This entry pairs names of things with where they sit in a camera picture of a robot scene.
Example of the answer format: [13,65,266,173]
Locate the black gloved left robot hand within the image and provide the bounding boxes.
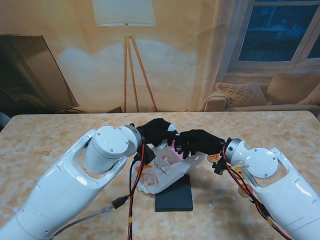
[136,118,180,148]

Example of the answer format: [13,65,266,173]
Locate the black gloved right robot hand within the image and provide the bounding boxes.
[173,129,226,160]

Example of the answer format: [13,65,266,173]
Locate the mini donut orange icing drizzle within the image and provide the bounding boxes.
[207,153,221,164]

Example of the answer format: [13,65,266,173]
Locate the white plastic bag orange print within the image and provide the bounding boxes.
[131,124,207,196]

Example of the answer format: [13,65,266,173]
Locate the black gift box pink inside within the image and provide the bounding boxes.
[170,146,186,162]

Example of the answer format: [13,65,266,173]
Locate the mini donut yellow icing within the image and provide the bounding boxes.
[233,166,244,180]

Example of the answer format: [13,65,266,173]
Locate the black gift box lid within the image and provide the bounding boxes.
[154,174,195,213]

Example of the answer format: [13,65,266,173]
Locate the mini donut red striped icing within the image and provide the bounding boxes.
[237,183,254,199]

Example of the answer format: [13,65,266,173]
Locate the printed living room backdrop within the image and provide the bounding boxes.
[0,0,320,116]

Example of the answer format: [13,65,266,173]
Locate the dark grey chair back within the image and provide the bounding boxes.
[0,111,12,132]

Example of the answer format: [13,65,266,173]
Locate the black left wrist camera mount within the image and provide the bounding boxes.
[133,145,157,169]

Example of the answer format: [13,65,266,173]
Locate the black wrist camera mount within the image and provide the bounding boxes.
[212,159,229,176]
[133,145,157,169]

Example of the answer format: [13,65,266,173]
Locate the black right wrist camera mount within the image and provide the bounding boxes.
[212,159,229,176]

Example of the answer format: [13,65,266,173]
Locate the red black right arm cables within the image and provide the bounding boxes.
[221,144,294,240]

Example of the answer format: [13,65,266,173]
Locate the red black arm cables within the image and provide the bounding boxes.
[126,144,146,240]
[221,144,294,240]

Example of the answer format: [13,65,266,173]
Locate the red black left arm cables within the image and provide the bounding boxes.
[126,144,146,240]

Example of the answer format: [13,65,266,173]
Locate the grey usb cable black plug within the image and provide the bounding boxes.
[51,195,130,237]

